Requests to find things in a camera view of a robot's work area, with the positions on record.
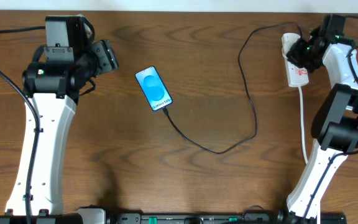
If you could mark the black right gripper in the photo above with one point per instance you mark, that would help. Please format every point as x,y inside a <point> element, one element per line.
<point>294,55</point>

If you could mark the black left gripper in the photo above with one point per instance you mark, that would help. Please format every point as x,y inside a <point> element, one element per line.
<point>105,56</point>

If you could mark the blue Galaxy smartphone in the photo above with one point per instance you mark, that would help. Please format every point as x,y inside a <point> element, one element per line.
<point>153,88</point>

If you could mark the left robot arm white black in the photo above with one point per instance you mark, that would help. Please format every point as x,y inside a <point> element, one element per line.
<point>52,85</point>

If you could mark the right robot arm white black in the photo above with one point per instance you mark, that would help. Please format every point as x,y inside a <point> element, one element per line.
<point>335,126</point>

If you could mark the white power strip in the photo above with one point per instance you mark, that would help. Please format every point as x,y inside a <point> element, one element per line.
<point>297,77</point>

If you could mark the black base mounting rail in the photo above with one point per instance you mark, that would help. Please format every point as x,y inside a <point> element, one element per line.
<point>136,218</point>

